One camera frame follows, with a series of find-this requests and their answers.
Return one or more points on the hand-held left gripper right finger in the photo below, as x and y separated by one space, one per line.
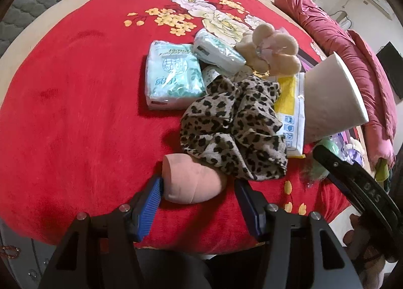
248 207

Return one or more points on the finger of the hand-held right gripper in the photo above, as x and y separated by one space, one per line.
330 159

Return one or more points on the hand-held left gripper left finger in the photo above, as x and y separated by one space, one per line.
151 200

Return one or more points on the pink makeup sponge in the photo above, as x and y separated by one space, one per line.
189 181

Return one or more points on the yellow white packet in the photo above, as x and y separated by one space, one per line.
289 109

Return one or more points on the leopard print scrunchie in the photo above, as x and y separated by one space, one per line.
233 125

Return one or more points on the person's right hand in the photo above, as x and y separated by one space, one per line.
351 237

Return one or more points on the purple printed packet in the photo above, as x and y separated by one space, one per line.
352 152

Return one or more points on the dark red quilt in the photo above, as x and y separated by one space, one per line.
355 65

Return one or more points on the black television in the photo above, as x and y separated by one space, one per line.
392 68

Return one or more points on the red floral blanket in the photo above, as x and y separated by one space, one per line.
88 103

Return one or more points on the large green tissue pack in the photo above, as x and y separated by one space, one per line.
173 74

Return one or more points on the small green tissue pack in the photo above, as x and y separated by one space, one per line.
214 49
210 74

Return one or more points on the white air conditioner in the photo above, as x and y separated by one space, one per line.
377 0

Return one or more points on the grey quilted headboard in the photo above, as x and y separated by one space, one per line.
34 14

